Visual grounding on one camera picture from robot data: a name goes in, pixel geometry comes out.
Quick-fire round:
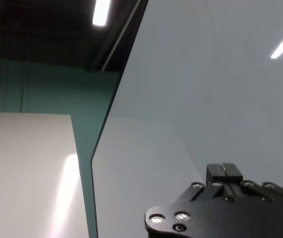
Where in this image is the white ceiling light bar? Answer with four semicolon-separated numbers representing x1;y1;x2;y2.
92;0;112;27

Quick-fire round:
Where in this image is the white glossy cabinet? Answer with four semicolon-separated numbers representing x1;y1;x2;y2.
0;112;90;238

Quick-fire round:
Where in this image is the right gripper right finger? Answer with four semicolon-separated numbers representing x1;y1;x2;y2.
221;162;283;202

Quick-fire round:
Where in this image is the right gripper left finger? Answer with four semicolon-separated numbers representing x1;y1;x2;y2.
189;163;228;202

